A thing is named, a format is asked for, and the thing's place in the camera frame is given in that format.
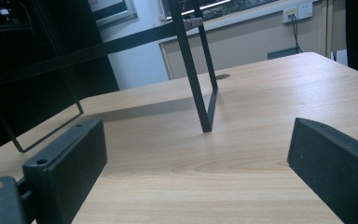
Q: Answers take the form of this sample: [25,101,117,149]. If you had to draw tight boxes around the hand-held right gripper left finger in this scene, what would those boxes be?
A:
[21,117,108,224]

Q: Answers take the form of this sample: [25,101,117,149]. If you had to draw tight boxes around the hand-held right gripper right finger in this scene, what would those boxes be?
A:
[286,117,358,224]

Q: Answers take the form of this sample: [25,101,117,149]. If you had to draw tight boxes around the framed picture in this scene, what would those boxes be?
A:
[88,0,138,27]

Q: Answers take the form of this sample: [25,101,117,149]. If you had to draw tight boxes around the black power cable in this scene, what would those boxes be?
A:
[289,13,304,54]

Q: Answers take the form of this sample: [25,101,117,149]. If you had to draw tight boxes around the black metal frame rack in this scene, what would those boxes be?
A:
[0,0,219,153]

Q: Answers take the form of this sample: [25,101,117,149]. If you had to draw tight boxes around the white wall socket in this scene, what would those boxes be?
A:
[282,7,299,24]

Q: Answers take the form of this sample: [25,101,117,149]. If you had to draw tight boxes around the white wall power outlet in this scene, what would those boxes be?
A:
[297,1,313,21]

